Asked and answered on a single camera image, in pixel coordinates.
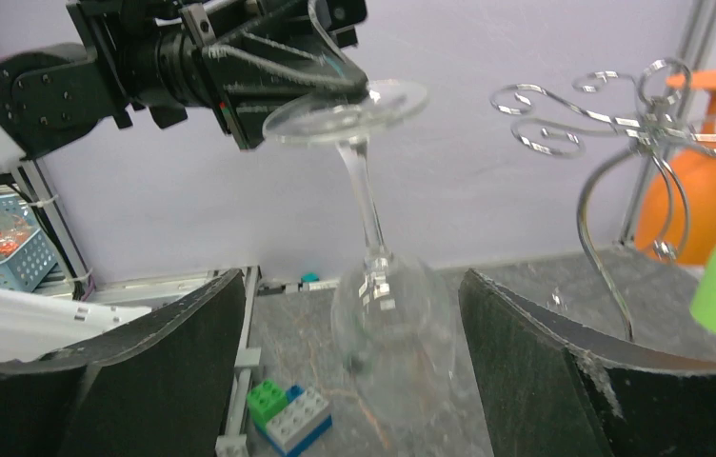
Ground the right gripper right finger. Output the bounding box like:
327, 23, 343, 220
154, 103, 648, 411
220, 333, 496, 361
458, 269, 716, 456

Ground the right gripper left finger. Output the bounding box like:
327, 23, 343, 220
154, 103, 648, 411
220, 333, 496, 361
0, 269, 246, 456

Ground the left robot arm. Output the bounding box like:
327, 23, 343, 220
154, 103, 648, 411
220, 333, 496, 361
0, 1, 368, 174

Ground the chrome wine glass rack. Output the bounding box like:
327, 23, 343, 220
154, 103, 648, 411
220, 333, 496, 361
488, 56, 716, 345

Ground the orange plastic wine glass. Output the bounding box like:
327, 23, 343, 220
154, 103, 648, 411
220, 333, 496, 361
632, 68, 716, 268

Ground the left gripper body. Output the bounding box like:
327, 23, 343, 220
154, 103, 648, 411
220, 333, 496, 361
143, 1, 368, 149

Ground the blue plastic basket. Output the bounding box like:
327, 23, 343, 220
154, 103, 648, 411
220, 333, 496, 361
0, 194, 57, 292

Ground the clear wine glass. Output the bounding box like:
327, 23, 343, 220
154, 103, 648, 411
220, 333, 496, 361
263, 80, 457, 425

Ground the coloured toy brick block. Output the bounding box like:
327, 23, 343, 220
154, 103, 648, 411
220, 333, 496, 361
246, 379, 332, 456

